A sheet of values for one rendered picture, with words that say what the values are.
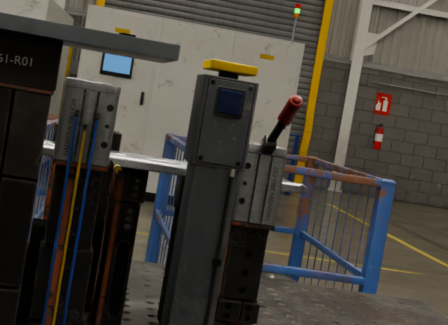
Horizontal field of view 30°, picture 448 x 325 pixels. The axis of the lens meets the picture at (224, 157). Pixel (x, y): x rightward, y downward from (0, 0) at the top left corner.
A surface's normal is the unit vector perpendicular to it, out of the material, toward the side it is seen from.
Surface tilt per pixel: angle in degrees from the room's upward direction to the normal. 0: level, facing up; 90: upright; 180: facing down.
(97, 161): 90
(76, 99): 90
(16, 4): 90
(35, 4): 90
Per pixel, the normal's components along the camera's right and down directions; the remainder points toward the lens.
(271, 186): 0.20, 0.08
